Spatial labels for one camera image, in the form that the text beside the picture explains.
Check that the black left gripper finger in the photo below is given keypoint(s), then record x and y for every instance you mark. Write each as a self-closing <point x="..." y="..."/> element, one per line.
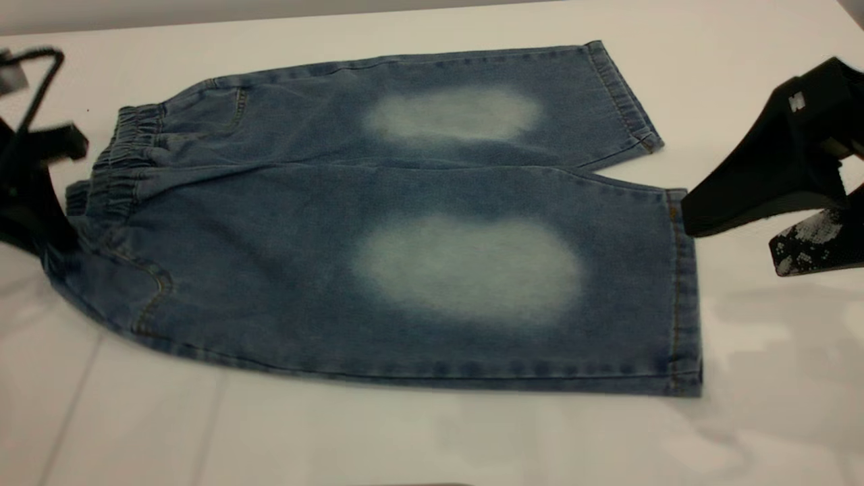
<point x="34" y="209"/>
<point x="61" y="143"/>

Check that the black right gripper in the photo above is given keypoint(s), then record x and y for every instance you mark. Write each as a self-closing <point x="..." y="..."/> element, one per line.
<point x="847" y="108"/>

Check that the blue denim pants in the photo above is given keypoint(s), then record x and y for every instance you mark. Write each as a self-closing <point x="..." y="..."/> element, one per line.
<point x="270" y="236"/>

